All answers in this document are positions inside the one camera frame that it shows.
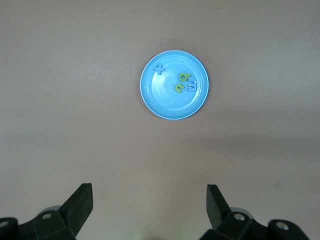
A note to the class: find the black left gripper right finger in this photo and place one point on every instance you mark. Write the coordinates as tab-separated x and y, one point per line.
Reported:
230	225

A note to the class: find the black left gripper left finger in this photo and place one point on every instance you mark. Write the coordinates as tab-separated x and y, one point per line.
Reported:
62	225

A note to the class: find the blue foam letter E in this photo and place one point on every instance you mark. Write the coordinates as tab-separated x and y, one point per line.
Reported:
196	86

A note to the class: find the green foam letter n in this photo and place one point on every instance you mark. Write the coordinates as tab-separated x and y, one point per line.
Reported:
178	88

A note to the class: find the green foam letter b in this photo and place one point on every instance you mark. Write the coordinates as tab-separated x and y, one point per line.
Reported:
180	77

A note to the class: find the blue foam plus sign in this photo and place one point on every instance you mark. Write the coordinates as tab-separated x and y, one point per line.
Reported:
159	69

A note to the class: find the brown table cover sheet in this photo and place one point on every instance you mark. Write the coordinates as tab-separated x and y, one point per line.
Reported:
75	100

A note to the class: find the blue plate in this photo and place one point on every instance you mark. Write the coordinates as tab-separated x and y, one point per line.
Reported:
165	105

